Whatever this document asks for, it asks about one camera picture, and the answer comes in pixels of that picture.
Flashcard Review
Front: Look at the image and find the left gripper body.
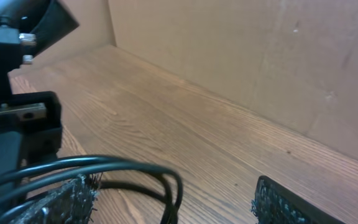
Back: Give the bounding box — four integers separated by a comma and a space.
0, 24, 62, 185

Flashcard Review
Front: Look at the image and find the black cable bundle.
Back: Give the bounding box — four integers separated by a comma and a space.
0, 154, 184, 224

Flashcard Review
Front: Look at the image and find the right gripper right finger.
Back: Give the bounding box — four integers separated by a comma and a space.
250, 175, 344, 224

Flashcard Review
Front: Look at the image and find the cardboard backboard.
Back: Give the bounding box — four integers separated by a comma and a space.
11, 0, 358, 162

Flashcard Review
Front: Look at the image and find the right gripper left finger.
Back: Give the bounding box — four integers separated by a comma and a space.
7, 175, 100, 224

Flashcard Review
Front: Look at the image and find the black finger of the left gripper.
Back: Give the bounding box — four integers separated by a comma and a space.
19, 0, 80, 56

